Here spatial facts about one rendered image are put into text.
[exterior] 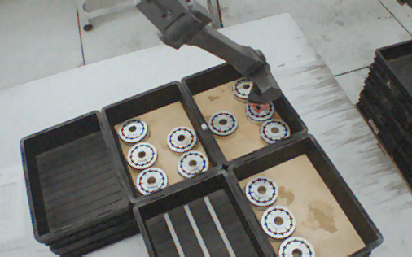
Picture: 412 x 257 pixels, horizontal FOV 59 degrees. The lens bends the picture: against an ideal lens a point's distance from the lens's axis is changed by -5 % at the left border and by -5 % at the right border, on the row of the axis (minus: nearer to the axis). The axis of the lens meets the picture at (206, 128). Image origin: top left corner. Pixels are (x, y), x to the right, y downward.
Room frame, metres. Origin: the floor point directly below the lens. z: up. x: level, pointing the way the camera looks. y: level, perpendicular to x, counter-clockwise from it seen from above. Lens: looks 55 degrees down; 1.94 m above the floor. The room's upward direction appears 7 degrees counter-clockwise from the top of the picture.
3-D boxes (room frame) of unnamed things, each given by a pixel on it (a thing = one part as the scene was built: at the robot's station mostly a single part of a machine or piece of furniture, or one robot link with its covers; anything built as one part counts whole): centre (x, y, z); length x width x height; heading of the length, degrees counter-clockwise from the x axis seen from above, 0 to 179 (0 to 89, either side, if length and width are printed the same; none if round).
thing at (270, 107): (0.82, -0.20, 0.86); 0.10 x 0.10 x 0.01
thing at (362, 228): (0.41, -0.24, 0.87); 0.40 x 0.30 x 0.11; 17
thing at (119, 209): (0.62, 0.45, 0.92); 0.40 x 0.30 x 0.02; 17
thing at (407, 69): (1.13, -1.08, 0.37); 0.40 x 0.30 x 0.45; 11
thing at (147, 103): (0.71, 0.16, 0.87); 0.40 x 0.30 x 0.11; 17
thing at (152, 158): (0.68, 0.22, 0.86); 0.10 x 0.10 x 0.01
